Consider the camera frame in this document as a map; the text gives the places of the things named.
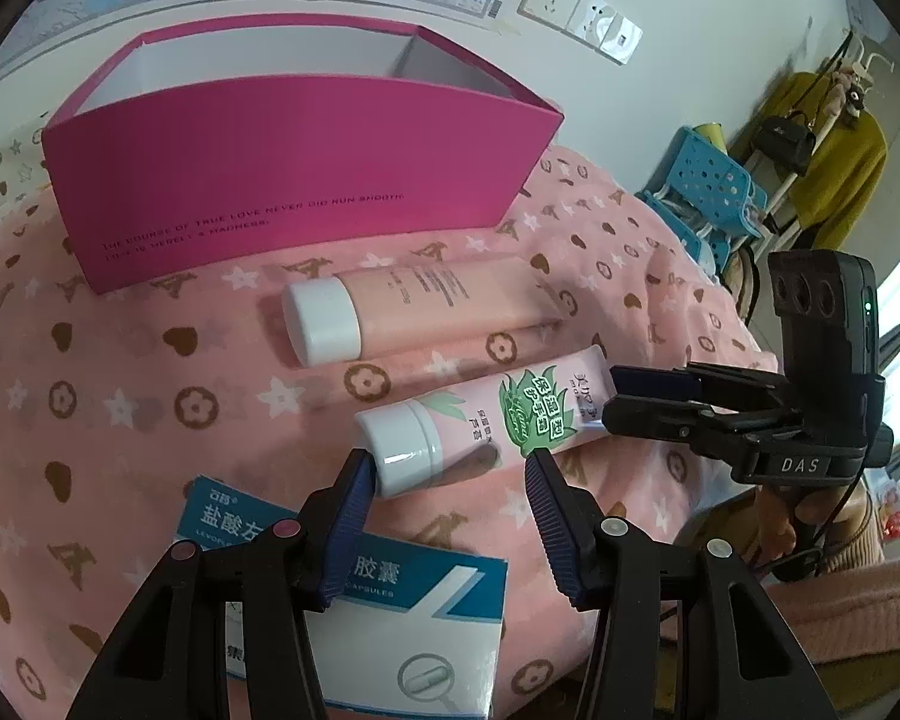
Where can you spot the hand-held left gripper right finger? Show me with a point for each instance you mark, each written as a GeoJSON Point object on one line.
{"type": "Point", "coordinates": [559, 532]}

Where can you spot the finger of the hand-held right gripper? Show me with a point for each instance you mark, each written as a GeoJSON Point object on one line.
{"type": "Point", "coordinates": [652, 380]}
{"type": "Point", "coordinates": [667, 424]}

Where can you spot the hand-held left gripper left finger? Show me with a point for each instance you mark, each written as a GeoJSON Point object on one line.
{"type": "Point", "coordinates": [349, 532]}

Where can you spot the teal white medicine box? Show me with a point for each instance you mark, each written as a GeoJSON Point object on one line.
{"type": "Point", "coordinates": [420, 615]}

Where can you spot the green print pink tube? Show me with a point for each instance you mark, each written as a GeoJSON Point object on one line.
{"type": "Point", "coordinates": [480, 412]}

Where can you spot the plain pink tube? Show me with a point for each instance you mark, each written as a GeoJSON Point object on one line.
{"type": "Point", "coordinates": [435, 300]}

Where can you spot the pink cardboard box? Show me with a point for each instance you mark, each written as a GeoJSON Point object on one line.
{"type": "Point", "coordinates": [270, 165]}

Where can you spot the person's right forearm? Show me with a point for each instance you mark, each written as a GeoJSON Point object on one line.
{"type": "Point", "coordinates": [870, 607]}

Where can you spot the person's right hand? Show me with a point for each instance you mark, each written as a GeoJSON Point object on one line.
{"type": "Point", "coordinates": [774, 529]}

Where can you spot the white coat rack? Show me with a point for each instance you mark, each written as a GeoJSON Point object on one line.
{"type": "Point", "coordinates": [772, 195]}

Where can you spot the yellow hanging garment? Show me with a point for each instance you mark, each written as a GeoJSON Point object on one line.
{"type": "Point", "coordinates": [847, 165]}

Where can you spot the pink patterned blanket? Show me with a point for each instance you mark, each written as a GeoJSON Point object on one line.
{"type": "Point", "coordinates": [195, 405]}

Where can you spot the blue plastic rack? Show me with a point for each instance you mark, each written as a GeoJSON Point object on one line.
{"type": "Point", "coordinates": [709, 180]}

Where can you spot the black handbag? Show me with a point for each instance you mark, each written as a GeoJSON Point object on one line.
{"type": "Point", "coordinates": [786, 142]}

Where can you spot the yellow cup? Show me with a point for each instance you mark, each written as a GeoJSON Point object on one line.
{"type": "Point", "coordinates": [709, 136]}

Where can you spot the small hanging plush toy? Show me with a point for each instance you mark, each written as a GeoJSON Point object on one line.
{"type": "Point", "coordinates": [849, 94]}

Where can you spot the cream patterned cloth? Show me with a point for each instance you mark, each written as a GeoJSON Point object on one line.
{"type": "Point", "coordinates": [0, 165]}

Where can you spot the white wall plate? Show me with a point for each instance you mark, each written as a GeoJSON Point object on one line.
{"type": "Point", "coordinates": [622, 37]}

